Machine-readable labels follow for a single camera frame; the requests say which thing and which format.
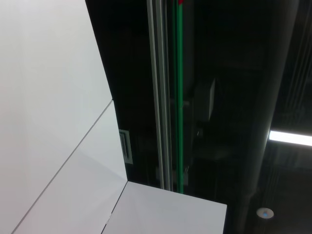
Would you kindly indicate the thin green ceiling pipe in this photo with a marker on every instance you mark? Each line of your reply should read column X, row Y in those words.
column 175, row 97

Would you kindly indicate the white air vent grille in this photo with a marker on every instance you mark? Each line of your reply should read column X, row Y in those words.
column 125, row 146

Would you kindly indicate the white ceiling strip light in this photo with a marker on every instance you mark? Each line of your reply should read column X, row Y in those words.
column 292, row 138

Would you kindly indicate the round ceiling sensor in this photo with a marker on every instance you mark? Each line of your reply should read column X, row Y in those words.
column 264, row 212

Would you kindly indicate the green vertical rail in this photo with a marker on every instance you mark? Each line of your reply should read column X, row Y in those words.
column 180, row 97

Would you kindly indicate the large black ceiling duct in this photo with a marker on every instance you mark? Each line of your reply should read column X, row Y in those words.
column 256, row 122

